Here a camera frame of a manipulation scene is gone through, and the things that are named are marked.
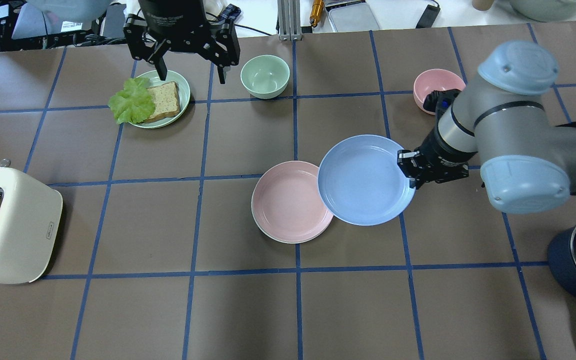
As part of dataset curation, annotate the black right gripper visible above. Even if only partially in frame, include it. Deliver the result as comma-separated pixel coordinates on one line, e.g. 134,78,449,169
397,128,470,191

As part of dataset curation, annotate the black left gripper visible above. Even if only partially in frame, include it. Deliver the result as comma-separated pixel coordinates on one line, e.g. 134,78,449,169
123,0,241,85

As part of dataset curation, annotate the blue plate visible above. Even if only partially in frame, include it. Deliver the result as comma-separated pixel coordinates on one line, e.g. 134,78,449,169
317,134,416,226

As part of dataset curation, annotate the pink plate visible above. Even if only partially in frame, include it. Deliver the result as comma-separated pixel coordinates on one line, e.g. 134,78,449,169
251,161,333,244

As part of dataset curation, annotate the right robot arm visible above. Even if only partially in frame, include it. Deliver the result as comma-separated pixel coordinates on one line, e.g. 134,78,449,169
397,40,576,214

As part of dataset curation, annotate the green plate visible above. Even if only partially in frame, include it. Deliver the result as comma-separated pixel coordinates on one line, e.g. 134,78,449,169
133,70,191,129

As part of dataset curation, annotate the bread slice on plate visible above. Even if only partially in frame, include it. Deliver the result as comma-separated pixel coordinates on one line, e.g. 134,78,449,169
144,81,181,123

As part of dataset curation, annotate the green lettuce leaf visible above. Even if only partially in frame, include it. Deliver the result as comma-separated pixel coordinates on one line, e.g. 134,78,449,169
107,77,156,125

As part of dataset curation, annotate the green bowl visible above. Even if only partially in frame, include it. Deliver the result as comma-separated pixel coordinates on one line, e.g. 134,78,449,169
240,54,291,100

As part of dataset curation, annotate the pink bowl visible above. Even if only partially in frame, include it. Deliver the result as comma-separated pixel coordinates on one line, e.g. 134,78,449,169
413,68,466,116

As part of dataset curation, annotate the black power adapter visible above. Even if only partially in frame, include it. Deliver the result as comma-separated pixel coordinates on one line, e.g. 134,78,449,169
415,4,441,29

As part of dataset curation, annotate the silver kitchen scale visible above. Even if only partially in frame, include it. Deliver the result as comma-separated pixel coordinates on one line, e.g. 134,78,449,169
324,0,381,33

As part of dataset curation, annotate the cream toaster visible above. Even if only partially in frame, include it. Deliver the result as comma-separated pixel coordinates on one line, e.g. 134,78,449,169
0,167,64,284

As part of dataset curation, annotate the aluminium frame post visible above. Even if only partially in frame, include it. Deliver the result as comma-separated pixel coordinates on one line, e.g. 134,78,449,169
278,0,303,41

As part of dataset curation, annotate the orange handled tool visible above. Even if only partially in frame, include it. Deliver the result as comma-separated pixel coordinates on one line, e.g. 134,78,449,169
309,0,325,28

